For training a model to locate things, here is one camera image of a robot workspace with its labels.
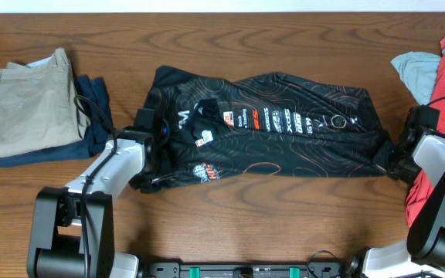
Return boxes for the black printed cycling jersey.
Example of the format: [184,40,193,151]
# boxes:
[144,66,389,189]

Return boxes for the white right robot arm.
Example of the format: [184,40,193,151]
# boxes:
[342,127,445,277]

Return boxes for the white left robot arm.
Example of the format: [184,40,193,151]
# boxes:
[27,130,156,277]

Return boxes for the folded navy blue garment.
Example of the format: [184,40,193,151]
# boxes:
[0,76,112,168]

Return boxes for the light grey-blue garment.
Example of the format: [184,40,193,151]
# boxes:
[391,52,442,105]

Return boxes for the folded beige trousers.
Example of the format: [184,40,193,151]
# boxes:
[0,48,90,158]

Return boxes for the light blue folded garment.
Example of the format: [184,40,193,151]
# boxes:
[25,56,52,68]

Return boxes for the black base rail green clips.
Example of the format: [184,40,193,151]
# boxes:
[106,250,362,278]

